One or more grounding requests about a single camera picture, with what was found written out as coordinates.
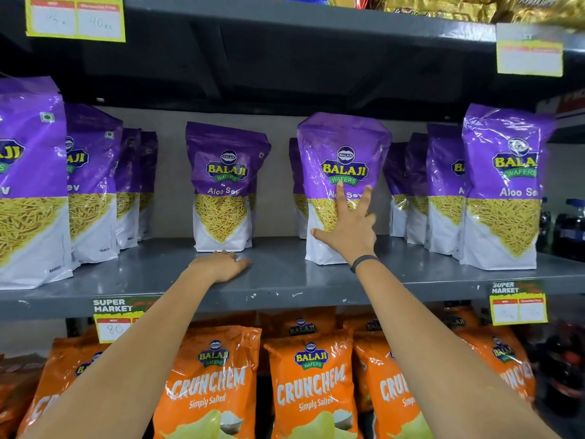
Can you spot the black wristband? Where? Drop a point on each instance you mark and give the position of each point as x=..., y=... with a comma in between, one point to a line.
x=363, y=259

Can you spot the person's right hand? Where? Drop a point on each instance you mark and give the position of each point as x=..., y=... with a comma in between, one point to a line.
x=352, y=237

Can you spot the person's right thumb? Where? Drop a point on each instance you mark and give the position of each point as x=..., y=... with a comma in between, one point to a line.
x=322, y=235

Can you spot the yellow price label green header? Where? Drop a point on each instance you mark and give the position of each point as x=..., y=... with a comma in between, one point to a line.
x=112, y=322
x=518, y=304

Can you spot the person's right middle finger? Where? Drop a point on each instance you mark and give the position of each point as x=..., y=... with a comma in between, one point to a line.
x=366, y=200

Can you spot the person's left hand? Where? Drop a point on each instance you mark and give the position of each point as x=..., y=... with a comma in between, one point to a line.
x=218, y=267

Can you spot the dark drink bottles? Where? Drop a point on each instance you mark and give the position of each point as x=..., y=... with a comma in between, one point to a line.
x=569, y=230
x=564, y=365

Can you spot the pile of golden packets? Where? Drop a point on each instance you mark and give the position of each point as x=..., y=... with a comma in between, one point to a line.
x=480, y=6

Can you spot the person's left fingers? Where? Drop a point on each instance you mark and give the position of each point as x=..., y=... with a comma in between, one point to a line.
x=236, y=262

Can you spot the grey metal shelf board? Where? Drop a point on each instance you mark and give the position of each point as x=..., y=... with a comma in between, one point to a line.
x=274, y=22
x=283, y=274

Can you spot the purple snack packet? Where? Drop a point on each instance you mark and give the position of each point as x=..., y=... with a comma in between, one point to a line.
x=342, y=150

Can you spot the row of orange chip packets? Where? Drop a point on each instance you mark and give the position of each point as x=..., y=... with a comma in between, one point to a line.
x=310, y=384

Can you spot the person's right forearm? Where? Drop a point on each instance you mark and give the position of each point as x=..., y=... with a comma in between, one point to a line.
x=438, y=361

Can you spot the person's left forearm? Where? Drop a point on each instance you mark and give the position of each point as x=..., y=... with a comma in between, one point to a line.
x=128, y=361

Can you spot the row of purple packets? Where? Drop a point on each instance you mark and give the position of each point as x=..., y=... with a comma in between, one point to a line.
x=224, y=178

